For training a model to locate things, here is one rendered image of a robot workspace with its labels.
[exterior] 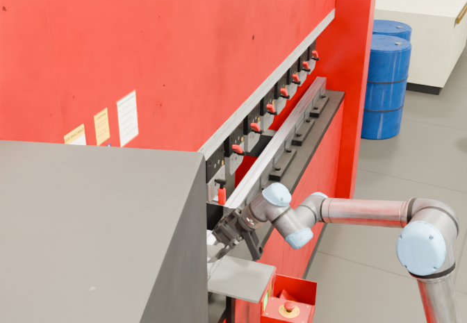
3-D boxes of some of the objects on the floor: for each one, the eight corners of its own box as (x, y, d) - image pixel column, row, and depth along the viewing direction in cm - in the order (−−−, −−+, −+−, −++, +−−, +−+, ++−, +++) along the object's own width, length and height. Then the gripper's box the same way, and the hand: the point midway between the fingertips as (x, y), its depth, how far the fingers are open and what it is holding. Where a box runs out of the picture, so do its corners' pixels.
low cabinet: (307, 32, 847) (310, -27, 810) (467, 52, 757) (479, -13, 721) (254, 66, 701) (256, -4, 664) (445, 96, 611) (459, 17, 575)
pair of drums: (421, 103, 592) (433, 23, 556) (391, 145, 504) (404, 53, 468) (356, 92, 622) (364, 15, 586) (317, 129, 534) (324, 41, 497)
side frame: (348, 210, 408) (388, -160, 307) (234, 189, 434) (237, -159, 333) (354, 193, 429) (394, -159, 329) (245, 174, 455) (251, -157, 355)
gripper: (244, 198, 180) (204, 233, 191) (230, 218, 170) (189, 253, 181) (263, 217, 181) (222, 251, 192) (251, 238, 170) (208, 273, 181)
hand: (215, 256), depth 186 cm, fingers open, 5 cm apart
